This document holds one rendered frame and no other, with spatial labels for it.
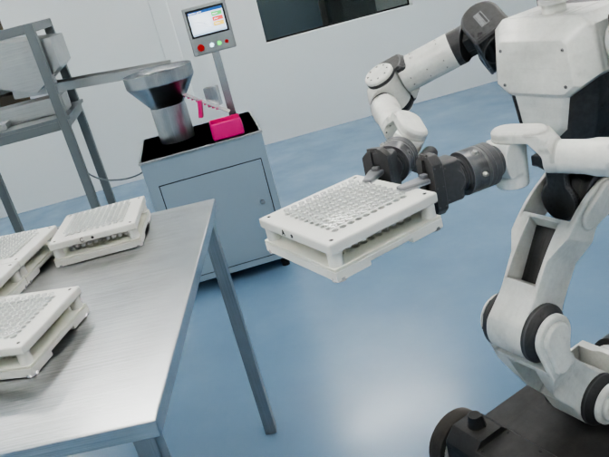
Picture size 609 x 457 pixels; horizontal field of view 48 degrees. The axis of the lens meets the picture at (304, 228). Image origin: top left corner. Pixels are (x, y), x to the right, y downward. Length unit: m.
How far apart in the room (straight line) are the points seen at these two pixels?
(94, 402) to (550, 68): 1.12
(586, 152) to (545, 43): 0.31
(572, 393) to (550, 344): 0.26
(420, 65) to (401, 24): 4.60
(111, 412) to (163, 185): 2.30
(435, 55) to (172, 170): 1.94
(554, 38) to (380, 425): 1.42
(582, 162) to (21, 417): 1.11
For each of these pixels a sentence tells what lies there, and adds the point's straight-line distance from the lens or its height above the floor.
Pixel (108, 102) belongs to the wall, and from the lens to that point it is 6.14.
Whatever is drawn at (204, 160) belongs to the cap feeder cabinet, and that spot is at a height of 0.69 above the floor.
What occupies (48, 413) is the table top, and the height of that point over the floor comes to 0.88.
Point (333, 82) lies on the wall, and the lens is 6.25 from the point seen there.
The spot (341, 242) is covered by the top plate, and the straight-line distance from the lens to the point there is 1.13.
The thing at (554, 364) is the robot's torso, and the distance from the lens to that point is 1.69.
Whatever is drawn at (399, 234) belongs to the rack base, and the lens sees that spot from 1.21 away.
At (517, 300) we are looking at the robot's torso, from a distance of 1.67.
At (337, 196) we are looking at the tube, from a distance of 1.30.
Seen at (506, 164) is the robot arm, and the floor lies 1.05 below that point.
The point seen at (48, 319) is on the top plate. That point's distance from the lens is 1.50.
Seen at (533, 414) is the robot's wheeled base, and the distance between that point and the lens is 2.11.
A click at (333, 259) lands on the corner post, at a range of 1.13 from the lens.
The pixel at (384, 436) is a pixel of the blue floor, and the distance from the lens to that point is 2.36.
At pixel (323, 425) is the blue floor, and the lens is 2.47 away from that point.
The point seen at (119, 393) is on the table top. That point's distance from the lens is 1.28.
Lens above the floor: 1.51
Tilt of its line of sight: 22 degrees down
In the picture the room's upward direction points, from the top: 14 degrees counter-clockwise
